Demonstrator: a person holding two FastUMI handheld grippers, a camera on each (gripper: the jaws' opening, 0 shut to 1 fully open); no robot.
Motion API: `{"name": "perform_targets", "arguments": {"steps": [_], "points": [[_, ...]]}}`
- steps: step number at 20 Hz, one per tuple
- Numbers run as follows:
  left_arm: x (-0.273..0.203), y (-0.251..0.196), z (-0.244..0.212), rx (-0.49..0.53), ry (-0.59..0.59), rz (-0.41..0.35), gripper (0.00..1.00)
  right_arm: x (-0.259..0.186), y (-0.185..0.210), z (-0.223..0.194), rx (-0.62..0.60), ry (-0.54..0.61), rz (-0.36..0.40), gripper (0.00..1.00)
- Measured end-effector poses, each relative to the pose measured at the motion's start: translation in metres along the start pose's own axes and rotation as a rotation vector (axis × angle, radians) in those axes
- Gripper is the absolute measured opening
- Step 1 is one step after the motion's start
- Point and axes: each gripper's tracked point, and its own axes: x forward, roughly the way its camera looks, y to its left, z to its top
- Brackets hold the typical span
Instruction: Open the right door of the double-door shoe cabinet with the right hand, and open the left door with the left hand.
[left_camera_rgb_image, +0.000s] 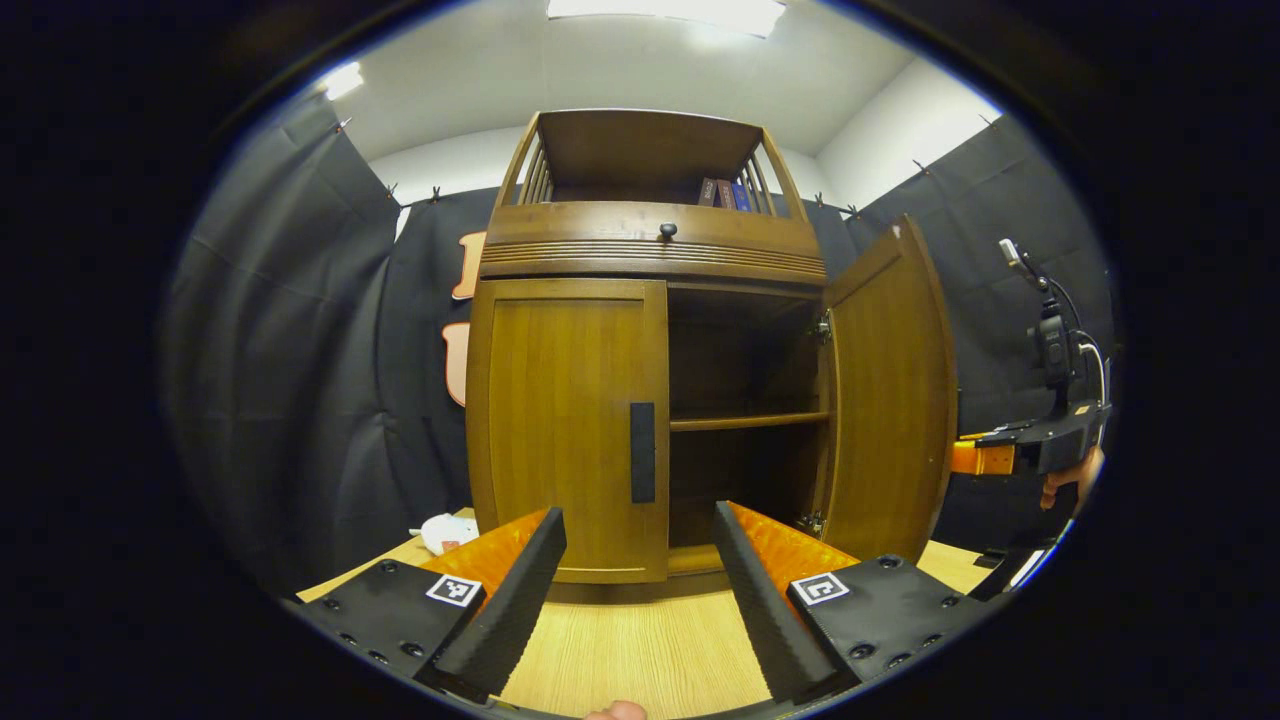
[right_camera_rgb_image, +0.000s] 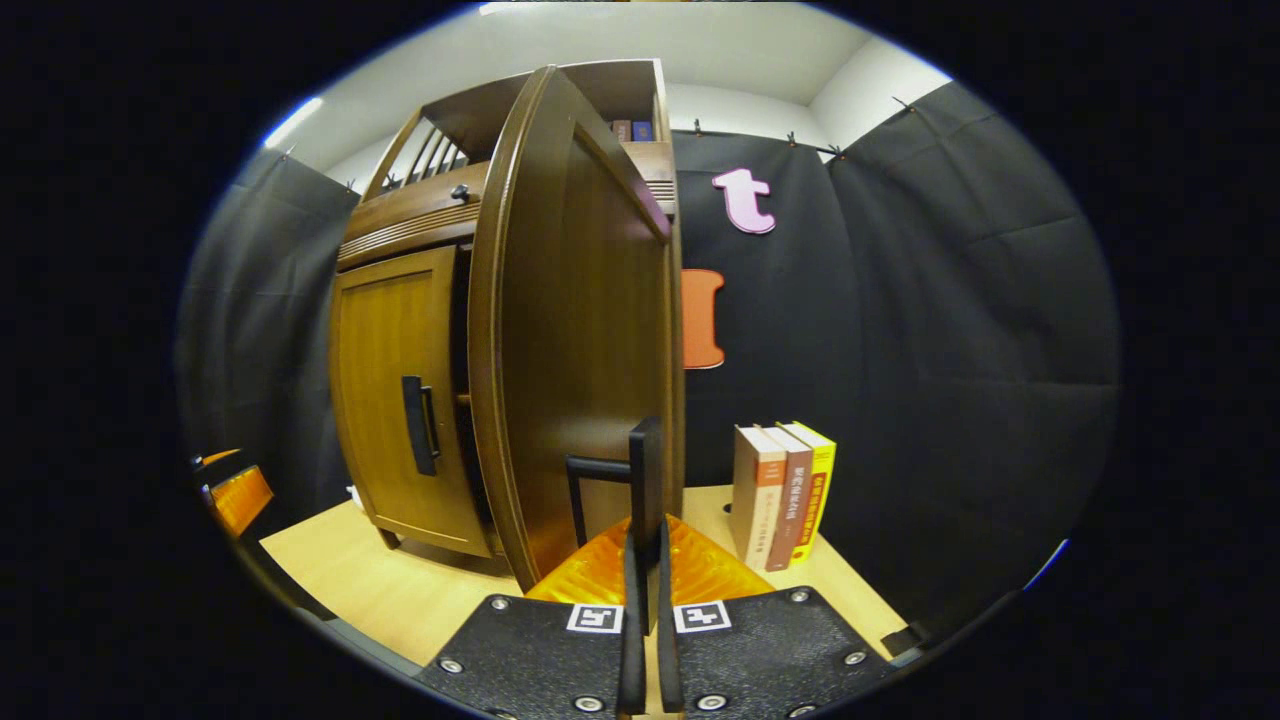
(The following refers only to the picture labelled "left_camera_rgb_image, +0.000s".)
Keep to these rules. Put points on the wooden double-door shoe cabinet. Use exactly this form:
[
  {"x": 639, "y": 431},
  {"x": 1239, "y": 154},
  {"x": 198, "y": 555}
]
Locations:
[{"x": 650, "y": 140}]

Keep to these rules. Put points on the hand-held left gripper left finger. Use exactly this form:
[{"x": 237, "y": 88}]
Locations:
[{"x": 520, "y": 590}]

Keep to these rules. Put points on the black backdrop cloth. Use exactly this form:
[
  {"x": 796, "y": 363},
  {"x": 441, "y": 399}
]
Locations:
[{"x": 290, "y": 350}]

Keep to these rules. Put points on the blue book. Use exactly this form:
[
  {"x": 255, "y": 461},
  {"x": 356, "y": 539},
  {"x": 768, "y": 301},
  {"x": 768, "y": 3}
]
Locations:
[{"x": 742, "y": 197}]

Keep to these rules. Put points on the wooden inner shelf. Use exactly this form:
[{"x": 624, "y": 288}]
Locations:
[{"x": 745, "y": 421}]

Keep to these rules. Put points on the small ceiling light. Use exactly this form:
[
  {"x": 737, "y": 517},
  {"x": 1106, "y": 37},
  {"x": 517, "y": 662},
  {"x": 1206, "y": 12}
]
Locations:
[{"x": 344, "y": 80}]

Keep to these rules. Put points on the small black block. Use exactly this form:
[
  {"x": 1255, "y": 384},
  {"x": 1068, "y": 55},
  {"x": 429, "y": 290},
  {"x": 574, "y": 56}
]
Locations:
[{"x": 990, "y": 558}]

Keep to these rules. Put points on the wooden shoe cabinet door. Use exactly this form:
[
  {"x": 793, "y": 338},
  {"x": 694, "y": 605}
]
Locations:
[
  {"x": 890, "y": 400},
  {"x": 560, "y": 430}
]

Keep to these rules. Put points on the white crumpled object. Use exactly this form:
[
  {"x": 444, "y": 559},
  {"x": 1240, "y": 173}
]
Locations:
[{"x": 448, "y": 533}]

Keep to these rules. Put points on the large ceiling light panel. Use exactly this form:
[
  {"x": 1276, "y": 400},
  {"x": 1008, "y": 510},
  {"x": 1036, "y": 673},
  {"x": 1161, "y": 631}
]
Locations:
[{"x": 670, "y": 12}]

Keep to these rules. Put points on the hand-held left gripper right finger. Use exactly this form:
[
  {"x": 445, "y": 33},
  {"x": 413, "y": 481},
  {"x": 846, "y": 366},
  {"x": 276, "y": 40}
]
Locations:
[{"x": 760, "y": 610}]

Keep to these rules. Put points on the reddish brown book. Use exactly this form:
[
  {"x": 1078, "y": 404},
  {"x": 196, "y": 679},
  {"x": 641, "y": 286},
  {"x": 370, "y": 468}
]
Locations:
[{"x": 725, "y": 194}]

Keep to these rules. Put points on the wooden drawer with black knob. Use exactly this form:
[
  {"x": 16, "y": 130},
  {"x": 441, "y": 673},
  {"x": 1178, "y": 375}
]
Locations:
[{"x": 580, "y": 228}]

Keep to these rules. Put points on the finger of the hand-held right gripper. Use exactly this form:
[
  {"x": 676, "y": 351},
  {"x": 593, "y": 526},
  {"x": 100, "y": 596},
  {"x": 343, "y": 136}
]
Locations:
[{"x": 985, "y": 458}]

